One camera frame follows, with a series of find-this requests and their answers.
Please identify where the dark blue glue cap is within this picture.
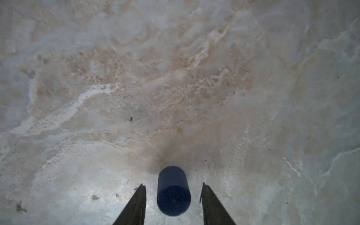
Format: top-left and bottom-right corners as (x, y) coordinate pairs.
(157, 166), (191, 217)

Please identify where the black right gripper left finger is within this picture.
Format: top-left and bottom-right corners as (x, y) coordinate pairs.
(113, 184), (146, 225)

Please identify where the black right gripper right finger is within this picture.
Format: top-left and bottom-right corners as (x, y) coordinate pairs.
(200, 183), (236, 225)

